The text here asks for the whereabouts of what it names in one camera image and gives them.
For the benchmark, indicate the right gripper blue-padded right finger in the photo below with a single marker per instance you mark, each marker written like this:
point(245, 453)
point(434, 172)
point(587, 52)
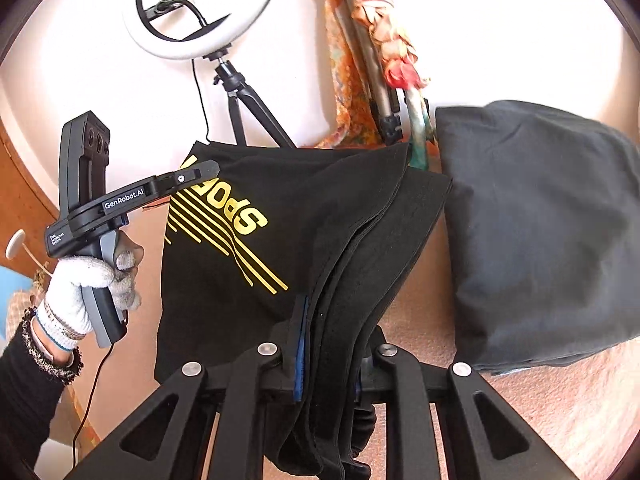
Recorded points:
point(372, 379)

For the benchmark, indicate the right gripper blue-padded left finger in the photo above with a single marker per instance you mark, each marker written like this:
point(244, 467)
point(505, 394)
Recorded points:
point(291, 338)

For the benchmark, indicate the black pants with yellow stripes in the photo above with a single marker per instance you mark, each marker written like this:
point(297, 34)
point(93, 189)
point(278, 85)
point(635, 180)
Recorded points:
point(276, 223)

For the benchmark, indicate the black sleeved left forearm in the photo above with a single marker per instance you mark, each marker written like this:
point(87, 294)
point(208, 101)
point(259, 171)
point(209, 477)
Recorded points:
point(31, 386)

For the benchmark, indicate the white gloved left hand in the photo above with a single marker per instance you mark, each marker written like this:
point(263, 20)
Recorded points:
point(69, 310)

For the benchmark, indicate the wooden door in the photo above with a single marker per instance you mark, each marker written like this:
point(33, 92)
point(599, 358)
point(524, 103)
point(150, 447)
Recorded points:
point(23, 206)

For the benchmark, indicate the white clip desk lamp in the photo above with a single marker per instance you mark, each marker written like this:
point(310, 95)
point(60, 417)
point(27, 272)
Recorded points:
point(17, 244)

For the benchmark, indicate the light blue chair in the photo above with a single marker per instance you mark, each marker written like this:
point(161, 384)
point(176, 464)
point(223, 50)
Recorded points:
point(10, 283)

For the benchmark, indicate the black mini tripod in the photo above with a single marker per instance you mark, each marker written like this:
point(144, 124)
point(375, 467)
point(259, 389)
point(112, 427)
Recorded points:
point(240, 92)

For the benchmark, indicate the orange floral umbrella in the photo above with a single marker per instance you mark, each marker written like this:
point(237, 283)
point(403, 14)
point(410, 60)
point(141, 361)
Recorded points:
point(398, 58)

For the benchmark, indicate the folded dark grey garment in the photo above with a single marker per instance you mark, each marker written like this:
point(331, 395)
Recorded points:
point(543, 228)

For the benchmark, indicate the pink bed blanket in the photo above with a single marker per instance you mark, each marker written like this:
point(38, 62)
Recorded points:
point(223, 421)

